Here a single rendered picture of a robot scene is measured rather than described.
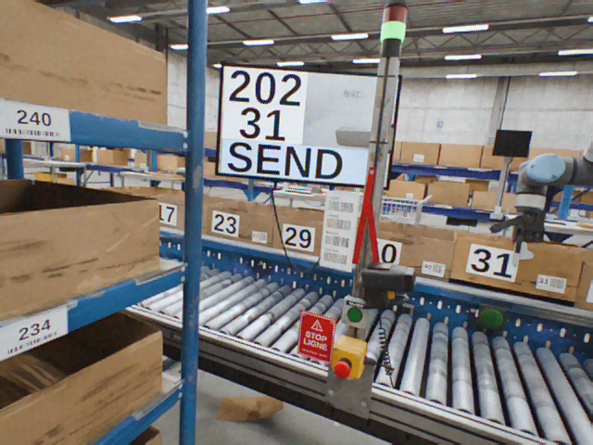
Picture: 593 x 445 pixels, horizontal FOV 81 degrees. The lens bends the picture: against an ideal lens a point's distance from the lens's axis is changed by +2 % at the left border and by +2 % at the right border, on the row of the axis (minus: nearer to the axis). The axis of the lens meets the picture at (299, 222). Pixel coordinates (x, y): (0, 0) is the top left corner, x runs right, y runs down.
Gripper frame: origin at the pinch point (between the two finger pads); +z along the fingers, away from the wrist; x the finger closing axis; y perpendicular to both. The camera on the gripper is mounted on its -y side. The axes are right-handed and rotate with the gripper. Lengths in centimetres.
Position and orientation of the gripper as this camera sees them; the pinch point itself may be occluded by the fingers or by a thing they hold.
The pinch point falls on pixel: (512, 262)
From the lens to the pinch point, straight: 147.9
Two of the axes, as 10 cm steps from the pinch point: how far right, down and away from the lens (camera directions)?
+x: 3.7, 1.0, 9.2
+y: 9.1, 1.4, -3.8
